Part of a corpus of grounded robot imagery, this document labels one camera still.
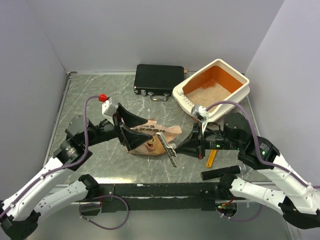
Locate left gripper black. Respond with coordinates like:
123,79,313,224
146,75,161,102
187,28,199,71
83,103,153,150

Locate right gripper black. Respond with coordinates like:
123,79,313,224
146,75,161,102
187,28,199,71
174,120,242,159

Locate yellow plastic litter scoop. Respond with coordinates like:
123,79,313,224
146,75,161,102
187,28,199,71
205,149,217,168

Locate pink cat litter bag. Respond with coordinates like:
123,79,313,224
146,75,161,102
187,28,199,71
129,118,182,156

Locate beige bag sealing clip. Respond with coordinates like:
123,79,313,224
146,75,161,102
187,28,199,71
156,132,178,168

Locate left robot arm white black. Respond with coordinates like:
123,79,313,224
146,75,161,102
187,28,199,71
0,103,152,240

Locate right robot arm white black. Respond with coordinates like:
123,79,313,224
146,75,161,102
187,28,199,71
175,112,320,230

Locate clean litter granules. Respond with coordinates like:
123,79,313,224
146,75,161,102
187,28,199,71
186,81,231,108

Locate cream orange litter box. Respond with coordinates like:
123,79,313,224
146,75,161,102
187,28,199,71
172,59,250,115

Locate black carrying case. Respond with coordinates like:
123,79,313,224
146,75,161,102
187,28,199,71
133,64,185,102

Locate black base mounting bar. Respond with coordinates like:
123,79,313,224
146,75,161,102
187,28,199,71
96,182,233,213

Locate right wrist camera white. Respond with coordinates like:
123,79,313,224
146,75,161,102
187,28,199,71
191,104,209,134

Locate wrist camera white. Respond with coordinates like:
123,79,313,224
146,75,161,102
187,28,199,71
191,104,209,134
98,94,119,125

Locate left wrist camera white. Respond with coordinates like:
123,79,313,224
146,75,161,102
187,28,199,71
98,94,119,125

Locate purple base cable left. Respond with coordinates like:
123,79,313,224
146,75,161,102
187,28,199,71
78,194,131,230

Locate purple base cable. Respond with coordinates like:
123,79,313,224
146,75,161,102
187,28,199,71
78,194,131,230
216,204,263,223

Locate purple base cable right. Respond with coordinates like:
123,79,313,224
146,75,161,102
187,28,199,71
216,204,263,223

